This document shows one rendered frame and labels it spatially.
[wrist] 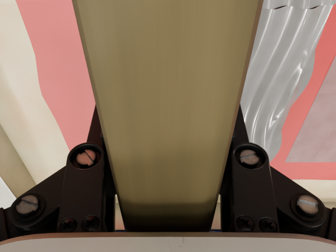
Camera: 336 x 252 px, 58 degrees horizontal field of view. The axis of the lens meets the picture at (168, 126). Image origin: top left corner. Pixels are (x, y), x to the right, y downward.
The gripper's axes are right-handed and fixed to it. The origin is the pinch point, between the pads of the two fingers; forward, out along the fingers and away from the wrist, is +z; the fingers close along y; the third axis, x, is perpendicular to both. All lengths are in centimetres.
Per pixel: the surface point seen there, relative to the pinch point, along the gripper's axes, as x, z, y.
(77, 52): -3.2, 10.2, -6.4
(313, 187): -21.7, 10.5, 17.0
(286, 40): -1.9, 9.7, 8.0
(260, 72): -4.7, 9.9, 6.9
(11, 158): -14.2, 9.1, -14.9
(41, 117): -9.8, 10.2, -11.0
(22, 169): -16.7, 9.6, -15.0
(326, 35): -1.9, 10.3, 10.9
